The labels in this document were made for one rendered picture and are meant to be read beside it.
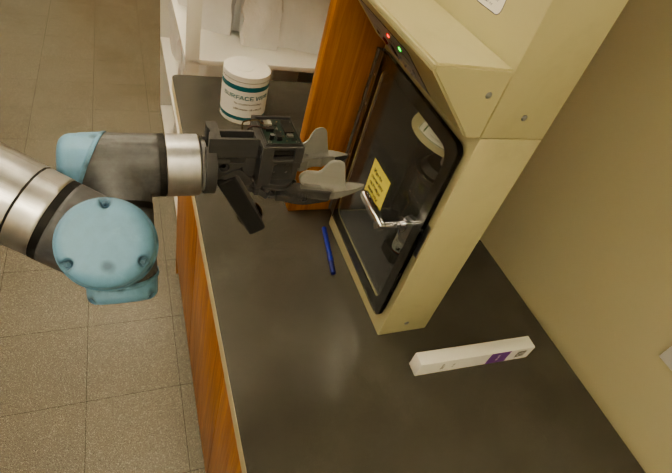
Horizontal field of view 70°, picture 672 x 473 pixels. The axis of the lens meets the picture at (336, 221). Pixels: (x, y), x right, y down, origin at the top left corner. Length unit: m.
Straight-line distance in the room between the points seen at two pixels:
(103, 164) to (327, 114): 0.56
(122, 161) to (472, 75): 0.41
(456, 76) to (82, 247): 0.43
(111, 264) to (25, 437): 1.53
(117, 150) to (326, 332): 0.55
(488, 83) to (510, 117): 0.08
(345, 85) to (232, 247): 0.41
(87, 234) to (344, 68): 0.67
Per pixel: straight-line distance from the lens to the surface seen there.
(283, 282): 1.01
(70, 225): 0.42
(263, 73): 1.40
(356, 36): 0.96
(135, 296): 0.56
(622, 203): 1.07
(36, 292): 2.23
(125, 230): 0.42
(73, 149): 0.58
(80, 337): 2.07
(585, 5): 0.66
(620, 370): 1.14
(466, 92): 0.62
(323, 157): 0.69
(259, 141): 0.59
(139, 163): 0.57
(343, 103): 1.02
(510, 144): 0.73
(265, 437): 0.84
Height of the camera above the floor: 1.71
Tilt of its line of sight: 41 degrees down
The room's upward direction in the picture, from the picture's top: 18 degrees clockwise
